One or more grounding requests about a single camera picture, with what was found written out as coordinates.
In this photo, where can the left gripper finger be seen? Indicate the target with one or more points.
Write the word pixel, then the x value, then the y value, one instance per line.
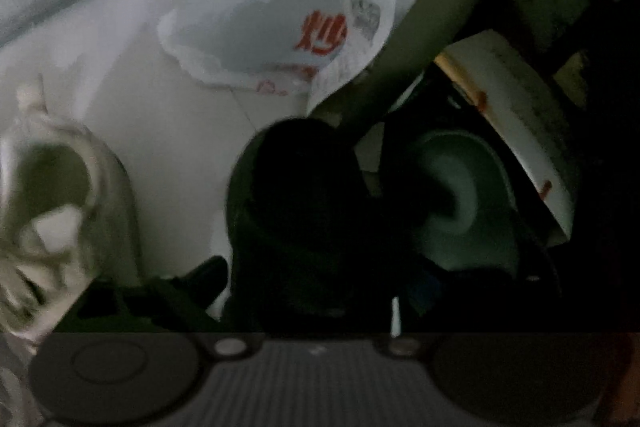
pixel 173 305

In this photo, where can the black chunky clog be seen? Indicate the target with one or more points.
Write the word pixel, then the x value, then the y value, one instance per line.
pixel 307 254

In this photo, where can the white sneaker with beige laces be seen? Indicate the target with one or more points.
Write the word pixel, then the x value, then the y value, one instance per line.
pixel 68 217

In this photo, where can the white box red marks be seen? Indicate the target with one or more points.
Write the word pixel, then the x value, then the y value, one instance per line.
pixel 519 106

